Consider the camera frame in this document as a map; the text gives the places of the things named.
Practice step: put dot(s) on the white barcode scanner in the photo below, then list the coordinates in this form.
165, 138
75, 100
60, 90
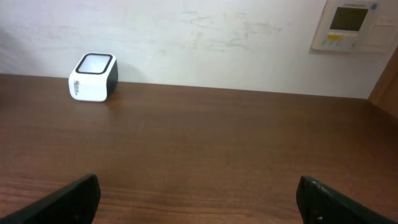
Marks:
94, 78

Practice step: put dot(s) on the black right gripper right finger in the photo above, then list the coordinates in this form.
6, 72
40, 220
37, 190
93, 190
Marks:
319, 203

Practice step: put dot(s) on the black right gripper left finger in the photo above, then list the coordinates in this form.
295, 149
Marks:
76, 202

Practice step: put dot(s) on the white wall control panel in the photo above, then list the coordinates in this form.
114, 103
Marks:
368, 26

